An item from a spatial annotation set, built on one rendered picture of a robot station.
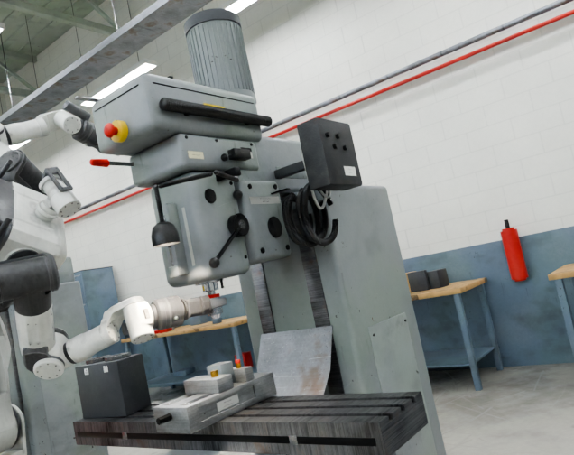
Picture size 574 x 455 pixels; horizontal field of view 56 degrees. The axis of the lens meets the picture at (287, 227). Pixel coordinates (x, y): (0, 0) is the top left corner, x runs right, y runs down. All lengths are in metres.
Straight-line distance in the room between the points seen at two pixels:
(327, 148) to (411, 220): 4.26
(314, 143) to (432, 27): 4.46
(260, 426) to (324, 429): 0.20
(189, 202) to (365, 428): 0.76
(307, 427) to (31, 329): 0.74
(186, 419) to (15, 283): 0.55
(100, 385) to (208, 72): 1.14
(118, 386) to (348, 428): 0.94
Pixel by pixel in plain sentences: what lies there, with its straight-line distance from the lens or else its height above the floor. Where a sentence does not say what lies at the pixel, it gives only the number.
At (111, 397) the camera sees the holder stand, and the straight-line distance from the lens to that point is 2.02.
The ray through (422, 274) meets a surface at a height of 1.03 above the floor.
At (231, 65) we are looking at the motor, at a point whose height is 2.00.
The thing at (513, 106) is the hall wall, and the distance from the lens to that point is 5.57.
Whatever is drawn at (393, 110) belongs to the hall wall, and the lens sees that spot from 5.99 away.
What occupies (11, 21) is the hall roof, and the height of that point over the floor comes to 6.18.
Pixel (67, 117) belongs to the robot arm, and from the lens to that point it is 2.09.
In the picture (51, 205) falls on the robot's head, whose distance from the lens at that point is 1.58.
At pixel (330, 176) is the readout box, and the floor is 1.54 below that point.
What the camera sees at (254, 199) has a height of 1.53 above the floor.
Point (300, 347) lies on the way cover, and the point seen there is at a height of 1.03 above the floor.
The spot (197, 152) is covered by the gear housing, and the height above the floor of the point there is 1.67.
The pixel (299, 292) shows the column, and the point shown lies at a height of 1.21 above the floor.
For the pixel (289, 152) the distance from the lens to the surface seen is 1.93.
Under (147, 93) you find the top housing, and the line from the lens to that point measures 1.51.
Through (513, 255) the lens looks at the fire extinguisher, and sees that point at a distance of 5.38.
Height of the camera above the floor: 1.28
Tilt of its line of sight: 5 degrees up
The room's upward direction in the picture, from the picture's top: 12 degrees counter-clockwise
